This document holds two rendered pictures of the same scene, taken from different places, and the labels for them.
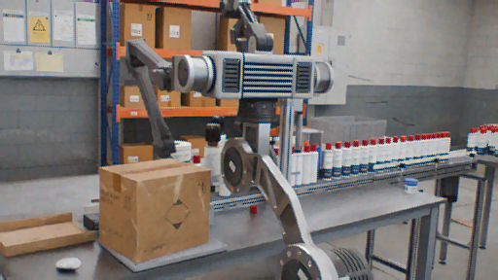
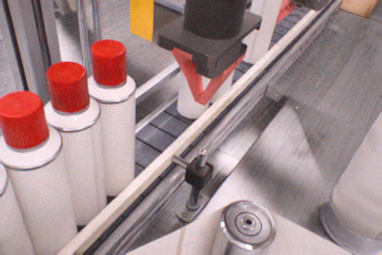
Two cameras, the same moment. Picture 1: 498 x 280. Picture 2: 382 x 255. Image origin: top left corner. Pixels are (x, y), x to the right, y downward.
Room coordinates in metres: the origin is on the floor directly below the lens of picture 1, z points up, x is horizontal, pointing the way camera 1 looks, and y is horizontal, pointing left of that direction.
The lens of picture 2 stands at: (2.69, -0.14, 1.28)
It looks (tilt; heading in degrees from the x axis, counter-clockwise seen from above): 42 degrees down; 156
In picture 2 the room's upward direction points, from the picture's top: 8 degrees clockwise
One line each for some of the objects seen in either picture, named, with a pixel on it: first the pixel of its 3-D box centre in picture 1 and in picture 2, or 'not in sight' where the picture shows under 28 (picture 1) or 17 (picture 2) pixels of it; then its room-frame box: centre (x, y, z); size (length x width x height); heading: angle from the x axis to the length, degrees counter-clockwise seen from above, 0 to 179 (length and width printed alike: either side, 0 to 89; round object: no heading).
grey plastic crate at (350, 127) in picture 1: (347, 130); not in sight; (4.59, -0.91, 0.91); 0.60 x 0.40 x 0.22; 124
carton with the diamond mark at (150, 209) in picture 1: (155, 205); not in sight; (1.68, 0.32, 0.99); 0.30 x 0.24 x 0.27; 135
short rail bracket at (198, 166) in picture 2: not in sight; (198, 180); (2.41, 0.01, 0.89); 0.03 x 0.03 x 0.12; 38
